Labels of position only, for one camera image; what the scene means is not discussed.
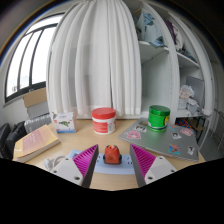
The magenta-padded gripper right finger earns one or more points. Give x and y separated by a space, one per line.
145 161

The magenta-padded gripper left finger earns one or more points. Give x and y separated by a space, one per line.
83 161

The orange charger block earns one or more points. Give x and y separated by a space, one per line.
112 155

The silver laptop with stickers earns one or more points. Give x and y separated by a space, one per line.
156 140

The light blue power strip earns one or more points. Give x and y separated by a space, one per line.
113 168

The small white printed box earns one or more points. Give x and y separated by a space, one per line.
65 122

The green round tin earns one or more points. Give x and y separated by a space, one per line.
158 119

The white jar with red lid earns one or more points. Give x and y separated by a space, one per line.
104 121

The yellow and pink book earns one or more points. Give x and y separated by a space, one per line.
35 141

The multicoloured patterned bag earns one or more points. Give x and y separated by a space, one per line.
183 123

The white radiator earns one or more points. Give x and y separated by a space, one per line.
36 122

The black metal rack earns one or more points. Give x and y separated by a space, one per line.
200 123

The grey flat box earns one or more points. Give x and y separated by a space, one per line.
38 110

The black bag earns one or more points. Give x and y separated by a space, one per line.
10 140

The brown cardboard box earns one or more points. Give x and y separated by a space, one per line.
35 97

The white shelf unit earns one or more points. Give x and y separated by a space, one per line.
160 73

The white curtain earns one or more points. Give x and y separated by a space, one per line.
96 60

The dark-framed window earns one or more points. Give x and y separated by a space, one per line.
31 56

